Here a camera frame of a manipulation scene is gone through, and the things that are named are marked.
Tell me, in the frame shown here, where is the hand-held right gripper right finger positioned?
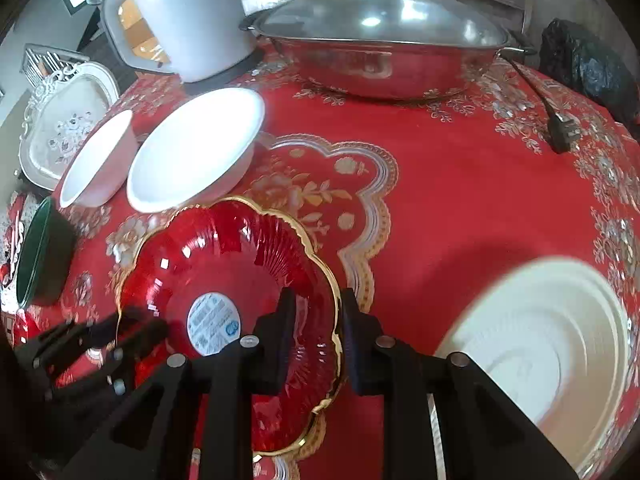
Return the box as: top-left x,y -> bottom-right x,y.
340,287 -> 581,480

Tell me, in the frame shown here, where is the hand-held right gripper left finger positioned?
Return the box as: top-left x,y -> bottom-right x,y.
30,287 -> 298,480

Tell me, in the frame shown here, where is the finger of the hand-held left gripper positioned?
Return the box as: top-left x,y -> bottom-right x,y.
46,339 -> 167,412
15,305 -> 169,377

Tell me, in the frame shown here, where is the red gold-rimmed plate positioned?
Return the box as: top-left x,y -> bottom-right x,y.
116,197 -> 346,461

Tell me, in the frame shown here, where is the white ribbed disposable plate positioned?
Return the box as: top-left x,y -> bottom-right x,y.
430,255 -> 632,480

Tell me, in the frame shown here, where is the dark green bowl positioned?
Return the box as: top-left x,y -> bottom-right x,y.
15,196 -> 78,308

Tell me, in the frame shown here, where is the small white bowl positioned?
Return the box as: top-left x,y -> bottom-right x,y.
59,109 -> 138,209

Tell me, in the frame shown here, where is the red floral tablecloth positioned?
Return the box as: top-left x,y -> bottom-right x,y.
0,50 -> 640,480

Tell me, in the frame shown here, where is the large white bowl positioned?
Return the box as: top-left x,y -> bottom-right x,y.
126,87 -> 266,213

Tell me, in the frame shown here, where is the white ornate tray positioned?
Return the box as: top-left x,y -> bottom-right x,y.
17,44 -> 121,192

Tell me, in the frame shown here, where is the stainless steel electric wok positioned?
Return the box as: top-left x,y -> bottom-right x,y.
239,10 -> 538,101

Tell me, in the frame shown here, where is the white electric kettle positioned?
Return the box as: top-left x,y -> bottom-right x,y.
102,0 -> 266,84

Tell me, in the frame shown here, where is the glass wok lid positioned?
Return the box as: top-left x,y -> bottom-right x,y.
260,0 -> 508,51

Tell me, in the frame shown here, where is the black plastic bag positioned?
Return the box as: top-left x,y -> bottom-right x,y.
540,17 -> 640,126

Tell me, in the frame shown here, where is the black power cable with plug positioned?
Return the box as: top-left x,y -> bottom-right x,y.
502,55 -> 573,155

